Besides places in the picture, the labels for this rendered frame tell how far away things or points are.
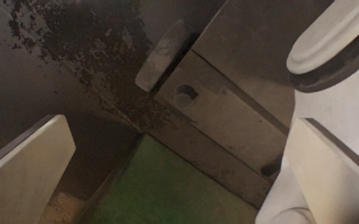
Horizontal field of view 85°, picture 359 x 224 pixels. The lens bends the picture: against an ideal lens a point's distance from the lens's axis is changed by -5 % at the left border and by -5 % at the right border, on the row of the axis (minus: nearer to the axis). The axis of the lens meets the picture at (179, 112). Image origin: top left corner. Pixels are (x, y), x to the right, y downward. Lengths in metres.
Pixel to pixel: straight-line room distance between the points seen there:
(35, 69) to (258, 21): 0.78
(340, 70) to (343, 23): 0.06
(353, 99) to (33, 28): 0.86
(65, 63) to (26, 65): 0.18
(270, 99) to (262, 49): 0.12
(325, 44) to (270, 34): 0.16
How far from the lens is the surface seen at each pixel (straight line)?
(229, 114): 0.49
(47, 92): 0.94
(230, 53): 0.46
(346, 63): 0.32
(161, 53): 0.45
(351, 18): 0.34
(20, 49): 0.95
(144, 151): 0.72
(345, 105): 0.29
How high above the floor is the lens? 0.62
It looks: 61 degrees down
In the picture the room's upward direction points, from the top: 159 degrees counter-clockwise
